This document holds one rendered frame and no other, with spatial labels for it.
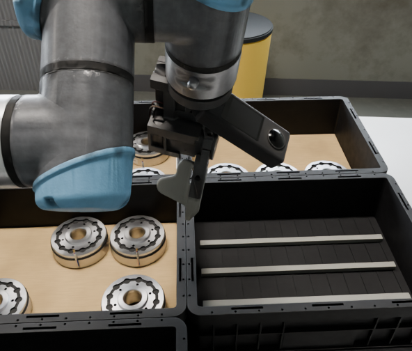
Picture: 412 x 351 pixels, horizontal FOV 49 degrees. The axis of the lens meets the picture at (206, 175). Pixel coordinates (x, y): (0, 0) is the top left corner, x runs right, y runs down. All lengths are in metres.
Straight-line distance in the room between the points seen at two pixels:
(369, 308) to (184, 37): 0.47
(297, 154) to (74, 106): 0.82
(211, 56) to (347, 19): 2.54
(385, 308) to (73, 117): 0.52
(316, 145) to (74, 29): 0.86
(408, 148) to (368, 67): 1.68
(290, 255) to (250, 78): 1.63
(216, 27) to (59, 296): 0.58
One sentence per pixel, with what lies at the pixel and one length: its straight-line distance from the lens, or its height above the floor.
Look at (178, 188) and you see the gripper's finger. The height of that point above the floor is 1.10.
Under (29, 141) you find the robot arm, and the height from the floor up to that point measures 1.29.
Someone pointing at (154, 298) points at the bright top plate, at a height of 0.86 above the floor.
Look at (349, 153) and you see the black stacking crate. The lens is 1.11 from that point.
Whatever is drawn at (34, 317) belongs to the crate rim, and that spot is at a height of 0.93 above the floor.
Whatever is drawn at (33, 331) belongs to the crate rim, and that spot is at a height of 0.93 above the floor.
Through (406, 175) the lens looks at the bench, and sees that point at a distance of 1.34.
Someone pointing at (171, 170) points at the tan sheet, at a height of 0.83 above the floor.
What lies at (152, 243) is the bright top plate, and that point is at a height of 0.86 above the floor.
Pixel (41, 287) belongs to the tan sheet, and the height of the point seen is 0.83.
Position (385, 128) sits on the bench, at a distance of 1.52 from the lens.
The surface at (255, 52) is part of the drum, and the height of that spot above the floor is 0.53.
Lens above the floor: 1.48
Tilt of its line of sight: 39 degrees down
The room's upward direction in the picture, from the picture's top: straight up
